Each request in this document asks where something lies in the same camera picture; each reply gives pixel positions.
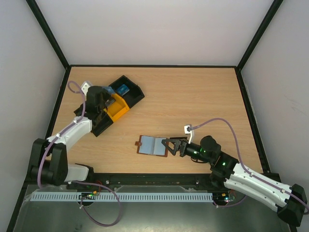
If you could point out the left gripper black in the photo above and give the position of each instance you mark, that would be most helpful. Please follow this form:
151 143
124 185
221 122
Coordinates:
106 94

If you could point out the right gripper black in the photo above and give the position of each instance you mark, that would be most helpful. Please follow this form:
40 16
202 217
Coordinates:
181 148

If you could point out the brown leather card holder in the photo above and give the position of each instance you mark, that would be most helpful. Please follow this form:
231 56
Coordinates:
149 145

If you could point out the blue vip card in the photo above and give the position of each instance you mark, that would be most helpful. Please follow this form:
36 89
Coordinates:
109 89

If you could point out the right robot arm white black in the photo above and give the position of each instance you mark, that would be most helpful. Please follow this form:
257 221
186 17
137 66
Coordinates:
289 202

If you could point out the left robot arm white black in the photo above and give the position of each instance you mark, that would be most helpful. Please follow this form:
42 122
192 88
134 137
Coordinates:
48 160

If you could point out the black plastic bin near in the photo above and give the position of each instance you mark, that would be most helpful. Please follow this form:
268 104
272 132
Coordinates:
99 119

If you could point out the black plastic bin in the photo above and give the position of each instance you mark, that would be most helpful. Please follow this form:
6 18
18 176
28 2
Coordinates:
135 94
99 119

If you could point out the yellow plastic bin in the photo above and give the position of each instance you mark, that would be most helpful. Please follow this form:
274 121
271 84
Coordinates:
117 109

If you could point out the black plastic bin far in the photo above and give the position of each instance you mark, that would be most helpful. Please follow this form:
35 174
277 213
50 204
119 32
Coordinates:
135 94

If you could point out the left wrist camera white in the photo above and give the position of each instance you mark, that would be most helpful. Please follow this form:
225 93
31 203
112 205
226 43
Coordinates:
85 86

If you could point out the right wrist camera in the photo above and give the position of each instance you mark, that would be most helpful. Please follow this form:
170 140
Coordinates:
188 130

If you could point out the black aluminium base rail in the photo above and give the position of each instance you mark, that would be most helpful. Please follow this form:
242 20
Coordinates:
194 181

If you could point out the light blue slotted cable duct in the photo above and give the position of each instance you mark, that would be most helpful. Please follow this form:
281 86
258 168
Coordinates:
123 197

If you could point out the black frame post left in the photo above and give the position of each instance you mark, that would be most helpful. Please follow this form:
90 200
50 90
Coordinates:
47 31

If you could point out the black frame post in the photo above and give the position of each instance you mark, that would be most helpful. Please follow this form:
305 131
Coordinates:
47 31
260 32

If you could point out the black frame post right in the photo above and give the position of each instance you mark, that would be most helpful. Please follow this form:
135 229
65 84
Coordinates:
260 32

